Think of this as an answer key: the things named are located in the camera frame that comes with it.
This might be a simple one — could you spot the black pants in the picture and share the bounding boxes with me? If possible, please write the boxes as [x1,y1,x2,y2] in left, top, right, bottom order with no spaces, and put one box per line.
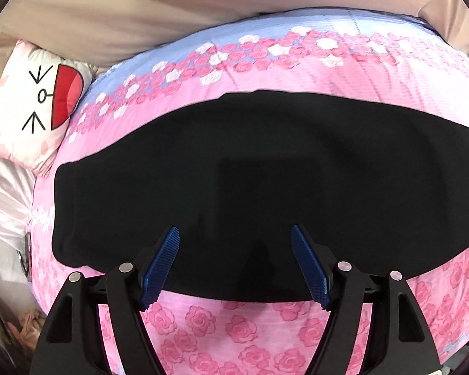
[52,91,469,303]

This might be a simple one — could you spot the white satin pillow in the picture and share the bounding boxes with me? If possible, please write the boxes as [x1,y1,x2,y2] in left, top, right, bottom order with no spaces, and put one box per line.
[0,158,35,283]

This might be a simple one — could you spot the cartoon face pillow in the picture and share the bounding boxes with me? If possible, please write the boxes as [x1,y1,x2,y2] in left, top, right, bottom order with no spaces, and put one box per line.
[0,40,95,175]

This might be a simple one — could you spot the pink rose bed sheet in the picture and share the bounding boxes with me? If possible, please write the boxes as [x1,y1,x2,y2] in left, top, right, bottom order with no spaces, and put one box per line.
[30,8,469,374]

